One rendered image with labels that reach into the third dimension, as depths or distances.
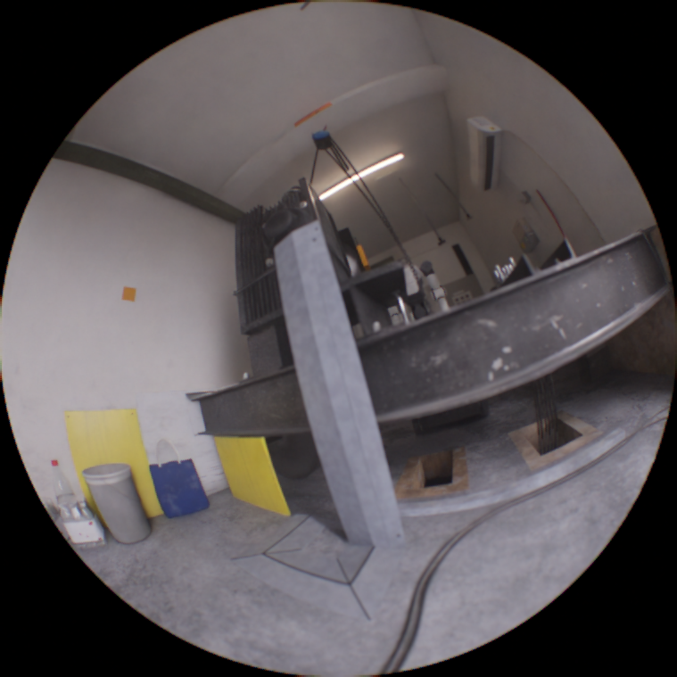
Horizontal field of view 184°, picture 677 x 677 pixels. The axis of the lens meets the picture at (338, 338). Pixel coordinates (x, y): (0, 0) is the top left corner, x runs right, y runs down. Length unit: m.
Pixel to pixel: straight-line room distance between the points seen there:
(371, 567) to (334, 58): 2.96
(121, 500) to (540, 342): 1.62
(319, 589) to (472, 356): 0.77
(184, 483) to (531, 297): 1.67
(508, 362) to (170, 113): 2.79
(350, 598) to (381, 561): 0.15
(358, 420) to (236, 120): 2.46
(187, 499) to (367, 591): 1.02
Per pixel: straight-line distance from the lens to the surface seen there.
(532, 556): 0.68
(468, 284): 3.90
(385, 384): 0.66
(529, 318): 0.69
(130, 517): 1.21
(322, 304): 0.57
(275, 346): 0.89
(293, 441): 1.31
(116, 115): 2.70
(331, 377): 0.53
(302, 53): 2.35
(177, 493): 1.34
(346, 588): 0.67
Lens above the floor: 0.56
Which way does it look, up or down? 12 degrees up
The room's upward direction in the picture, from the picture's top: 15 degrees counter-clockwise
